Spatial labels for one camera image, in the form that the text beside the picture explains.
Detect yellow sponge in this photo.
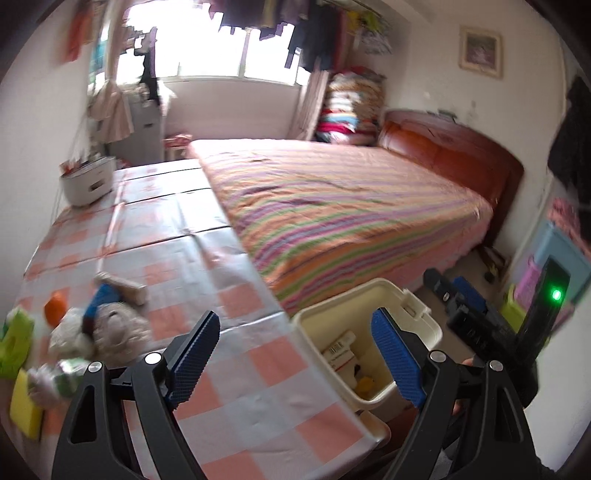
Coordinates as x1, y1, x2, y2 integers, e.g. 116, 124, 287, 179
9, 369, 43, 441

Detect brown bottle blue label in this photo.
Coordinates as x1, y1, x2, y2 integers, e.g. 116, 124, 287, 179
81, 284, 122, 339

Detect orange fruit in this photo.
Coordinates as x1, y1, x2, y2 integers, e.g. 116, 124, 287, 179
44, 292, 68, 328

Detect cream plastic trash bin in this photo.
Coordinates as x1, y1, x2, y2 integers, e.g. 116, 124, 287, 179
293, 278, 443, 420

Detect red wooden headboard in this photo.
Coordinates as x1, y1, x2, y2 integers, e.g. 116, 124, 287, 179
378, 109, 524, 247

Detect small white box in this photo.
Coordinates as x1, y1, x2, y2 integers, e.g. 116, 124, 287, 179
322, 330, 359, 389

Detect pink checkered tablecloth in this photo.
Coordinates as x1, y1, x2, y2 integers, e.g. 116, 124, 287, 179
16, 160, 378, 479

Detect striped bed sheet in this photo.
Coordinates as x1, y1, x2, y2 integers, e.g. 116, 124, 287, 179
190, 139, 493, 314

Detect stack of folded quilts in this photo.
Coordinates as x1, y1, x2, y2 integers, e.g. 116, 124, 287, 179
315, 67, 385, 146

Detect white round container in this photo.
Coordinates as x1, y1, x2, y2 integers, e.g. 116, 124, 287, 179
60, 157, 116, 207

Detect grey standing appliance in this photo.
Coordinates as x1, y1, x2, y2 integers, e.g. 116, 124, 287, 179
109, 90, 164, 166

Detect hanging clothes on rod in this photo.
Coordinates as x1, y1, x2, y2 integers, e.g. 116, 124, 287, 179
207, 0, 392, 73

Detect pink tied curtain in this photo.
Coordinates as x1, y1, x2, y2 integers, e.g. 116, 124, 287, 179
88, 1, 134, 144

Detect framed wall picture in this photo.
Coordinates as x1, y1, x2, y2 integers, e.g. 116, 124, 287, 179
459, 26, 503, 79

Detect pink cloth on wall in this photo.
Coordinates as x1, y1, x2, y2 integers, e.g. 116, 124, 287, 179
63, 0, 93, 63

